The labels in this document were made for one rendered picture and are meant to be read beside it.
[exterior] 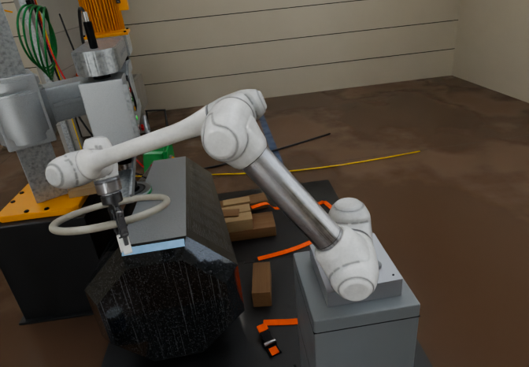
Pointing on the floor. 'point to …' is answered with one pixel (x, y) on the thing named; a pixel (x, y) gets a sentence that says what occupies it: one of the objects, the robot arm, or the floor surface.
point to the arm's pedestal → (353, 325)
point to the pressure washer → (157, 149)
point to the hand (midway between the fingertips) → (124, 244)
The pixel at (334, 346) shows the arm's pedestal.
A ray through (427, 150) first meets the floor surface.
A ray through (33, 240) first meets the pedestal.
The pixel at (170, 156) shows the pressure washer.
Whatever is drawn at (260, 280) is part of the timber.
